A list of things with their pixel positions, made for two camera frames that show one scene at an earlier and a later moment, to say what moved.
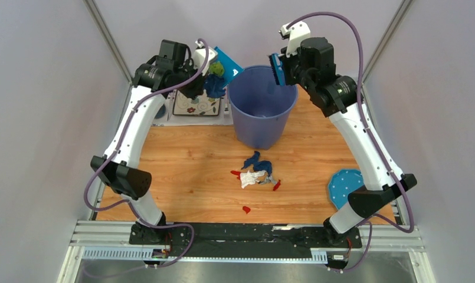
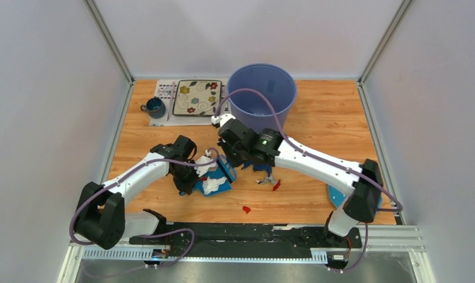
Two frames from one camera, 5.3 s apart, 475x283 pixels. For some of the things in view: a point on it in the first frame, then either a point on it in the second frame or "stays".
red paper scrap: [277, 186] stays
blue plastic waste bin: [261, 108] stays
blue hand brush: [277, 68] to [228, 171]
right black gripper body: [293, 73] to [236, 156]
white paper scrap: [249, 178] to [212, 184]
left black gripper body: [192, 89] to [185, 177]
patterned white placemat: [225, 118] stays
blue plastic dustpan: [231, 68] to [223, 169]
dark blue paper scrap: [258, 165] stays
